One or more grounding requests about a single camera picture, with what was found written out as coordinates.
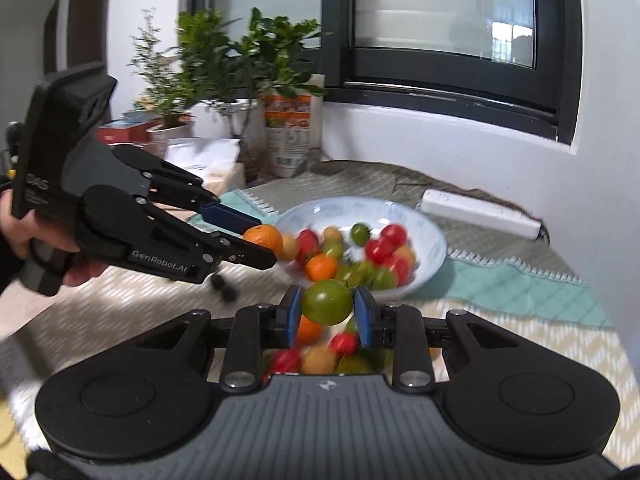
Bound stack of books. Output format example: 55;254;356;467
122;107;166;123

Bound leafy potted plant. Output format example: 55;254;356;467
177;7;331;161

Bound white power strip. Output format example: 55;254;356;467
421;189;542;238

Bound dark wooden door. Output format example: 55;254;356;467
42;0;113;78

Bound person's left forearm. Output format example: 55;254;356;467
0;245;23;306

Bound thin-stemmed potted plant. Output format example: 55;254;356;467
127;7;196;158

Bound red box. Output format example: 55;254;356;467
96;119;166;146

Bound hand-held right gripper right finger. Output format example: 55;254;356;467
353;285;556;393

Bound pile of green tomatoes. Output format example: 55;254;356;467
327;222;401;376

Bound opened soft tissue pack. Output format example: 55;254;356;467
165;137;243;171

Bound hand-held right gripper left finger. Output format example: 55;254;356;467
100;285;304;393

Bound big green cherry tomato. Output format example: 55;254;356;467
301;280;354;326

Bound printed white food bag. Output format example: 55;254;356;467
262;74;326;178

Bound blue patterned white plate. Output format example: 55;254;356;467
274;196;448;301

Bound scattered dark blueberries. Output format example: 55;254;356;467
210;272;238;302

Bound person's left hand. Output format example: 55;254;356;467
0;191;108;289

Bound dark framed window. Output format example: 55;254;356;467
187;0;583;146

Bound red cherry tomato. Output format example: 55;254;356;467
329;331;360;357
387;255;413;283
364;239;391;266
381;224;408;247

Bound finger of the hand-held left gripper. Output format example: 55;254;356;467
125;198;278;284
112;144;264;231

